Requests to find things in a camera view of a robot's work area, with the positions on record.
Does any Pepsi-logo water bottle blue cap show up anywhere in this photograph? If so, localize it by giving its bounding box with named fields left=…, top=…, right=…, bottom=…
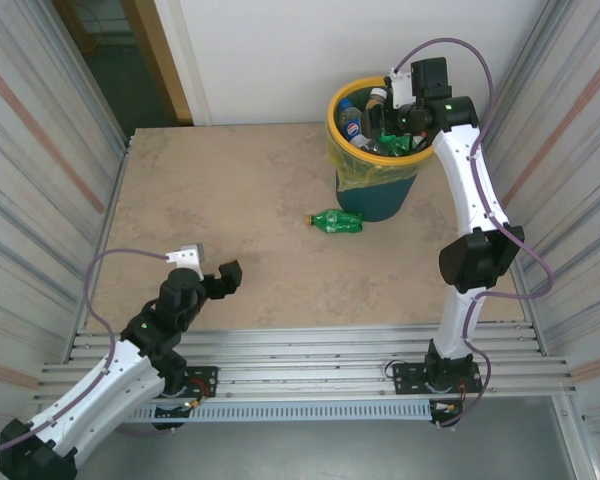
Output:
left=337, top=97, right=366, bottom=144

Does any purple cable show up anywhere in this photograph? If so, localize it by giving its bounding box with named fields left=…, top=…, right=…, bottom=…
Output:
left=392, top=37, right=556, bottom=430
left=0, top=247, right=171, bottom=459

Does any yellow-green bin liner bag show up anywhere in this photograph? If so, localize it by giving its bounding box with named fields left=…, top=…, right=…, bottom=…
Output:
left=328, top=82, right=435, bottom=191

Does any wooden door frame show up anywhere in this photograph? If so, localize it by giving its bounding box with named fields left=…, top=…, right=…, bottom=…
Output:
left=114, top=0, right=196, bottom=127

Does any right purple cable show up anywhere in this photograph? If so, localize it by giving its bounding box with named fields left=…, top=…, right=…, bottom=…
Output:
left=392, top=37, right=556, bottom=430

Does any slotted grey cable duct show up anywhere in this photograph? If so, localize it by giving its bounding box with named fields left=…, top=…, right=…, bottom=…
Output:
left=124, top=398, right=434, bottom=425

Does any blue bin yellow rim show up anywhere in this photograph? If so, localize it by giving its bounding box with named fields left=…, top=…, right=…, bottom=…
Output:
left=327, top=74, right=439, bottom=221

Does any aluminium rail frame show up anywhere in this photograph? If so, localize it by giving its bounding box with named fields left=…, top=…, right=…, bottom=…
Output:
left=33, top=322, right=579, bottom=401

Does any brown coffee bottle cream cap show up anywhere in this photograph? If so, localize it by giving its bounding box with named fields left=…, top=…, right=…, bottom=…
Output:
left=363, top=87, right=389, bottom=114

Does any corrugated translucent side panel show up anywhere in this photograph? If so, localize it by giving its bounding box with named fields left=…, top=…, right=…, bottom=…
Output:
left=472, top=0, right=600, bottom=480
left=0, top=0, right=131, bottom=480

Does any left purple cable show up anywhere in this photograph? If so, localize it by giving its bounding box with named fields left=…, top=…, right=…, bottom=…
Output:
left=0, top=247, right=171, bottom=459

